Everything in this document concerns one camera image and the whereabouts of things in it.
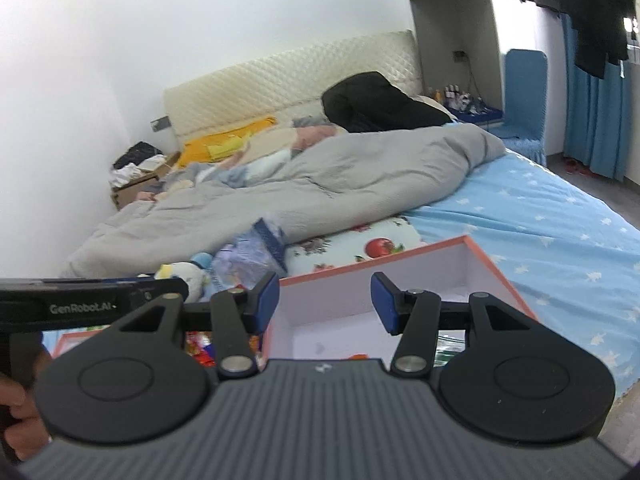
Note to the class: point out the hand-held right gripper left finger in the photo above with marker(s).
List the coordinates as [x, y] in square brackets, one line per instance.
[267, 305]

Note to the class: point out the fruit print mat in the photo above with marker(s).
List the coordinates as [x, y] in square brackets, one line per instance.
[350, 245]

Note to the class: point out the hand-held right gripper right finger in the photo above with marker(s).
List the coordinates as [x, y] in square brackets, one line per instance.
[385, 310]

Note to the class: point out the black jacket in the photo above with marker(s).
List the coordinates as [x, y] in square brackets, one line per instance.
[380, 102]

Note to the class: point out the green snack packet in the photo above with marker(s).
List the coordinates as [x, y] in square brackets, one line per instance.
[452, 350]

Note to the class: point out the translucent blue snack bag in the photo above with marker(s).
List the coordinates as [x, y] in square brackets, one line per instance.
[245, 255]

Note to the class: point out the orange white cardboard box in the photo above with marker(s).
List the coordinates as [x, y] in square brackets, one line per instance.
[340, 300]

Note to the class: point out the blue covered chair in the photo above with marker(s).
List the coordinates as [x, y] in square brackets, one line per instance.
[525, 90]

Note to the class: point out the brown cardboard box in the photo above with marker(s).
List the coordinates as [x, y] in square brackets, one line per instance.
[135, 192]

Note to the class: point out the orange white box lid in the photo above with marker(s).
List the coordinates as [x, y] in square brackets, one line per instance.
[75, 338]

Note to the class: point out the yellow crown pillow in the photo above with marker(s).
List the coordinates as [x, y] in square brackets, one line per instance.
[215, 145]

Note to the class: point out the white blue plush toy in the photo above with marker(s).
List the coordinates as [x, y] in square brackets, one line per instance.
[185, 272]

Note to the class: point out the pile of clothes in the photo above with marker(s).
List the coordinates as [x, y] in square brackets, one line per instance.
[137, 162]

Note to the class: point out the red slippers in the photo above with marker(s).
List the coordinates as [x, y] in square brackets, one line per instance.
[580, 166]

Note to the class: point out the blue curtain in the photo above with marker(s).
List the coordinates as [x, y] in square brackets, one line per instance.
[595, 120]

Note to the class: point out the person's left hand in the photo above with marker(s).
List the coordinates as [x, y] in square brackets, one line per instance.
[27, 430]

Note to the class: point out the group of small bottles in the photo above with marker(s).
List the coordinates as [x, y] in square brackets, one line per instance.
[452, 95]

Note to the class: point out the grey wall switch panel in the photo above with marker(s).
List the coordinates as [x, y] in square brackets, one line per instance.
[160, 124]

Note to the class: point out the cream quilted headboard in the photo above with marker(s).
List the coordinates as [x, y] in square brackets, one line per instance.
[260, 80]

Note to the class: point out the blue star bed sheet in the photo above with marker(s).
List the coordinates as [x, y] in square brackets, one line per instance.
[550, 220]

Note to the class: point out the grey duvet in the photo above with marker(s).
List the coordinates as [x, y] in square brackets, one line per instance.
[325, 180]

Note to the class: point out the red snack bar packet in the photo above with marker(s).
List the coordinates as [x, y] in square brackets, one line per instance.
[200, 350]

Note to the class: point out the black hanging coat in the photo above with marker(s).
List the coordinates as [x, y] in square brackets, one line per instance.
[600, 15]

